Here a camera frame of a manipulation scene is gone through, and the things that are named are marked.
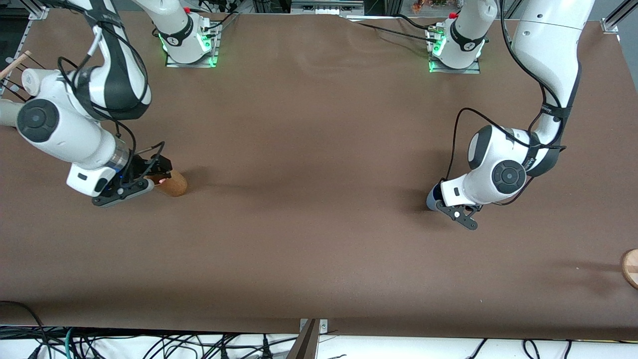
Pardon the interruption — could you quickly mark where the blue cup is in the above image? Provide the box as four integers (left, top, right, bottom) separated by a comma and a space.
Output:
426, 183, 445, 211

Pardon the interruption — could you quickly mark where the wooden cup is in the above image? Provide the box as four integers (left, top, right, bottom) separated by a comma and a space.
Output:
150, 170, 188, 197

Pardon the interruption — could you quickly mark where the white cup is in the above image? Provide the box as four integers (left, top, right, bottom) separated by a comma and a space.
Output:
22, 68, 63, 98
0, 99, 25, 128

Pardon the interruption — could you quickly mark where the black cup rack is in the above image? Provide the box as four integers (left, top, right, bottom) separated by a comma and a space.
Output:
0, 55, 45, 103

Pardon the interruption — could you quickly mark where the wooden stick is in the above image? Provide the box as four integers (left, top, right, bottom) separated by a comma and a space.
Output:
0, 50, 32, 80

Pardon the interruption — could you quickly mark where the aluminium extrusion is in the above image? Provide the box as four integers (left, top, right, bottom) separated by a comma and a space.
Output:
601, 0, 638, 34
27, 0, 50, 20

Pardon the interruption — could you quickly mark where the round wooden disc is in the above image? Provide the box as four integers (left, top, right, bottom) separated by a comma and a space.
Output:
621, 249, 638, 290

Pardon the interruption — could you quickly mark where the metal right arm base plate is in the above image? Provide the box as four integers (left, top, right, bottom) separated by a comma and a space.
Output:
165, 22, 220, 68

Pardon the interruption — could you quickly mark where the black base cable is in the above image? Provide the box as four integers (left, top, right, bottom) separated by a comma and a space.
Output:
202, 10, 240, 33

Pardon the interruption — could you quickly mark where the black looped cable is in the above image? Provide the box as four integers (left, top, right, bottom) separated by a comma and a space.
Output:
0, 300, 48, 359

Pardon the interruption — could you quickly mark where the aluminium frame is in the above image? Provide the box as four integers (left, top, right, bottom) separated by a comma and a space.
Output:
289, 0, 365, 15

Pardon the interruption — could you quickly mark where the dark metal post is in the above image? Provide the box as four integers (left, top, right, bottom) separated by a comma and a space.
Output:
285, 319, 320, 359

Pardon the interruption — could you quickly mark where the small metal bracket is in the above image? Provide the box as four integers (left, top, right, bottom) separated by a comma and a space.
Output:
299, 318, 328, 334

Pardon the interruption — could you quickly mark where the long black table cable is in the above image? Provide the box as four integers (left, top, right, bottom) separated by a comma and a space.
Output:
355, 21, 440, 44

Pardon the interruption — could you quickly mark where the short black table cable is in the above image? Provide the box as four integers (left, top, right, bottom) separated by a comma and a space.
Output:
396, 14, 439, 31

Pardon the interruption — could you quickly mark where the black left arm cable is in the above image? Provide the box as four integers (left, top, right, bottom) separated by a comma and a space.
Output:
444, 0, 569, 185

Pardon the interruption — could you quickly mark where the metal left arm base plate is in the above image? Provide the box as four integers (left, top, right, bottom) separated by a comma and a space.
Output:
429, 27, 481, 74

